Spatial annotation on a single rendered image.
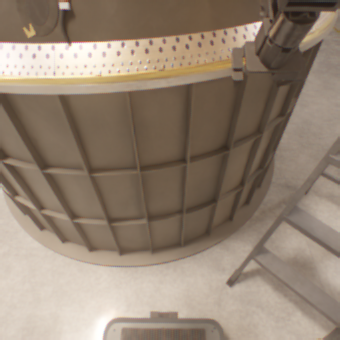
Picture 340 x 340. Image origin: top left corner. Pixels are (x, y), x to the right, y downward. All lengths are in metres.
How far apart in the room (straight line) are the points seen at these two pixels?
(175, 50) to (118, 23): 0.16
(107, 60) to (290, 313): 1.49
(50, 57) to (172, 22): 0.34
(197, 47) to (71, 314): 1.42
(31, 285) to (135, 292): 0.61
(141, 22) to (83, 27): 0.15
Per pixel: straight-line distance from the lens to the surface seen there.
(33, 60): 0.79
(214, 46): 0.78
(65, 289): 1.66
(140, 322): 1.25
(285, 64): 0.52
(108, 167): 0.96
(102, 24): 0.75
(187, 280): 1.55
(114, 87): 0.69
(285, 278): 1.34
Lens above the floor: 1.48
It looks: 48 degrees down
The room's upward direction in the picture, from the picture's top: 1 degrees counter-clockwise
